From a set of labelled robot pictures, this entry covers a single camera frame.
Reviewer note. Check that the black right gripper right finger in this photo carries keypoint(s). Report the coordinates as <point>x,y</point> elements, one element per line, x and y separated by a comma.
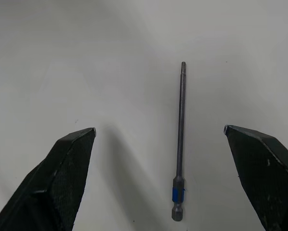
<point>264,173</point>

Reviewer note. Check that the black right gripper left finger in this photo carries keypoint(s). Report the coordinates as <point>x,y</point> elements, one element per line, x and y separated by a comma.
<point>59,183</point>

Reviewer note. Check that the long metal screwdriver bit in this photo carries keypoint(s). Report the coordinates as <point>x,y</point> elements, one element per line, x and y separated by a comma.
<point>180,134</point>

